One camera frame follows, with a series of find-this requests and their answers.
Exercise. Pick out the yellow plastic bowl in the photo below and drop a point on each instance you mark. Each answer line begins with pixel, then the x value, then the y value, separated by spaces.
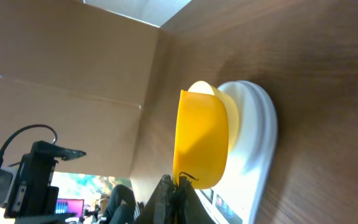
pixel 231 108

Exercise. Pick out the white digital kitchen scale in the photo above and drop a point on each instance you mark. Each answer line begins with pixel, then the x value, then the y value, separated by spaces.
pixel 236 198

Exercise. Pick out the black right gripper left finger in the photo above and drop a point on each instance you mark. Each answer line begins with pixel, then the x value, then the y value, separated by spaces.
pixel 159 209

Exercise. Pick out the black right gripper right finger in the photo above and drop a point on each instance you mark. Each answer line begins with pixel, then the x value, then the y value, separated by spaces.
pixel 190 209

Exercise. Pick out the small yellow scoop bowl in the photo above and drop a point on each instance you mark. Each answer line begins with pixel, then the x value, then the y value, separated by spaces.
pixel 201 139

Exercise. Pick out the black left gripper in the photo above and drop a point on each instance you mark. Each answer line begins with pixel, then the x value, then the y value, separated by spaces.
pixel 32 198

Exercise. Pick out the brown cardboard side panel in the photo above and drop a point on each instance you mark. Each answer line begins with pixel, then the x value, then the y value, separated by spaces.
pixel 74 71

